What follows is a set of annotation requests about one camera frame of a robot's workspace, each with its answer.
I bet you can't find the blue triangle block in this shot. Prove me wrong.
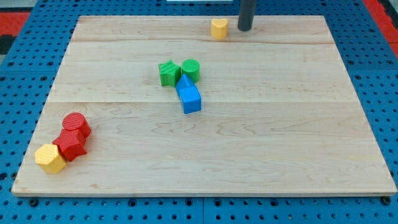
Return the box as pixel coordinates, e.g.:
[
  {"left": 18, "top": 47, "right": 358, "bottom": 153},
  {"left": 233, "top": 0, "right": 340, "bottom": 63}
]
[{"left": 175, "top": 74, "right": 195, "bottom": 90}]

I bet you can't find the green cylinder block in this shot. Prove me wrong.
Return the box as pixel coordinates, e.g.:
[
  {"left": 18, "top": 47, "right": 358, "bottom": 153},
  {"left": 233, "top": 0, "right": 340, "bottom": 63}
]
[{"left": 181, "top": 58, "right": 200, "bottom": 83}]

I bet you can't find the blue cube block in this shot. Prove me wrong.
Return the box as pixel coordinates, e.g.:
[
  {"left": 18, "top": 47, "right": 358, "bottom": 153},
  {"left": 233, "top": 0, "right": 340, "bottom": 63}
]
[{"left": 177, "top": 86, "right": 201, "bottom": 114}]

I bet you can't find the wooden board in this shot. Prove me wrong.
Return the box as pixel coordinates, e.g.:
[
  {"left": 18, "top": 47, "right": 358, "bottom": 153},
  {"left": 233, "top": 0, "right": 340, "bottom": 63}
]
[{"left": 12, "top": 16, "right": 397, "bottom": 197}]

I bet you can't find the red cylinder block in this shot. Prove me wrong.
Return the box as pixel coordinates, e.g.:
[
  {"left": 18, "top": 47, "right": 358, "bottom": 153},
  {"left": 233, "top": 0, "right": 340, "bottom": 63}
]
[{"left": 62, "top": 112, "right": 91, "bottom": 138}]

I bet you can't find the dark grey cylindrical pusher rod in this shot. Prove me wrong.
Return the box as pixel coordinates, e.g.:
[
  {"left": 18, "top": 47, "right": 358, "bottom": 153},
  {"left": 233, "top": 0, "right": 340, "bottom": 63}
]
[{"left": 238, "top": 0, "right": 257, "bottom": 32}]

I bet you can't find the green star block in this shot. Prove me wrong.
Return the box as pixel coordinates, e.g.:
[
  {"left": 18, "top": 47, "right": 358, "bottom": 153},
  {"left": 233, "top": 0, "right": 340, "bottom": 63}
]
[{"left": 158, "top": 60, "right": 181, "bottom": 86}]

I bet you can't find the yellow hexagon block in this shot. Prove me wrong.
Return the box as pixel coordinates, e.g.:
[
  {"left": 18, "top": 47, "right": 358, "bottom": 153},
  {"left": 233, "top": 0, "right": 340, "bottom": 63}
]
[{"left": 34, "top": 144, "right": 67, "bottom": 174}]

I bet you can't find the yellow heart block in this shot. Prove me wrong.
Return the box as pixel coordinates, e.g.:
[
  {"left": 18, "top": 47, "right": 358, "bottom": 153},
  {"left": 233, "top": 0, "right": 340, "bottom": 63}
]
[{"left": 210, "top": 19, "right": 229, "bottom": 40}]

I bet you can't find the red star block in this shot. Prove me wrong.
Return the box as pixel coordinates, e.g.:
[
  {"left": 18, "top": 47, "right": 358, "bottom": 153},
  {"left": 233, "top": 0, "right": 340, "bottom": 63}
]
[{"left": 52, "top": 129, "right": 87, "bottom": 162}]

